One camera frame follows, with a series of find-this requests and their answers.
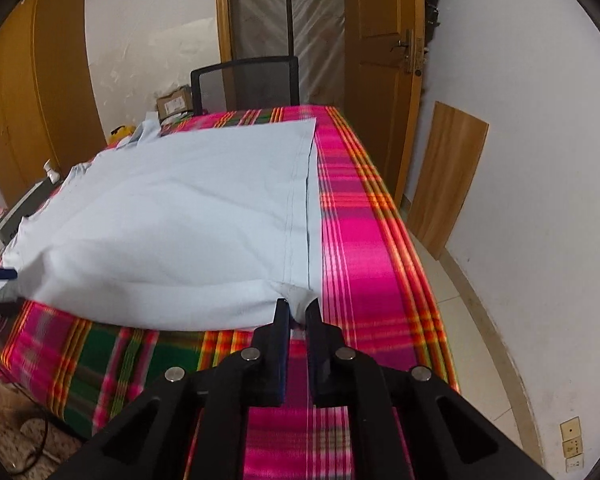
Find wooden board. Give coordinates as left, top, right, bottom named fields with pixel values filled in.
left=406, top=101, right=490, bottom=261

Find black mesh office chair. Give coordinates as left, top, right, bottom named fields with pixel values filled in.
left=190, top=55, right=301, bottom=116

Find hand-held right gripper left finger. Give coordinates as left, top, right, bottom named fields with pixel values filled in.
left=52, top=298, right=293, bottom=480

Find metal door handle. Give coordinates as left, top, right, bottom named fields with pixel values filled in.
left=390, top=27, right=426, bottom=77

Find light blue shirt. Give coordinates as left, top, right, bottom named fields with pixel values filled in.
left=2, top=117, right=323, bottom=333

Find wooden wardrobe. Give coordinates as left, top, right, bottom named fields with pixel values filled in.
left=0, top=0, right=106, bottom=206

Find black pole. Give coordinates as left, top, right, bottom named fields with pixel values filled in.
left=282, top=0, right=294, bottom=58

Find pink plaid tablecloth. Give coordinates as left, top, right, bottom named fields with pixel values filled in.
left=0, top=105, right=461, bottom=480

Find wooden door frame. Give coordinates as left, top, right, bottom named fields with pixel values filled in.
left=215, top=0, right=237, bottom=111

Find cardboard box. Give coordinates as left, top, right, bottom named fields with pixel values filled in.
left=156, top=86, right=196, bottom=123

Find black cable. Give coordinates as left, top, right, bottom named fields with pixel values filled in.
left=0, top=385, right=87, bottom=476

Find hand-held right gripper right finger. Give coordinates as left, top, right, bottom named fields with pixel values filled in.
left=305, top=298, right=553, bottom=480

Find wooden door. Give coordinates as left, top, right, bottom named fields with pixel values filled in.
left=342, top=0, right=426, bottom=201

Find clear plastic sheet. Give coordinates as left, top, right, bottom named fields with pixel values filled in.
left=230, top=0, right=346, bottom=108

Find wall socket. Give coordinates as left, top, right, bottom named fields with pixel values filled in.
left=560, top=416, right=585, bottom=472

